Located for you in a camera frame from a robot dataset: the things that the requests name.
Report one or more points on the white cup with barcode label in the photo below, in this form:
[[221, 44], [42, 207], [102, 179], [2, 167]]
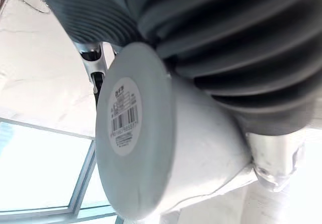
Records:
[[141, 173]]

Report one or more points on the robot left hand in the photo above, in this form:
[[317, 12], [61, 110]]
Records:
[[226, 45]]

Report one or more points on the window frame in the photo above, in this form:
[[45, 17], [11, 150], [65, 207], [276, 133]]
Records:
[[84, 171]]

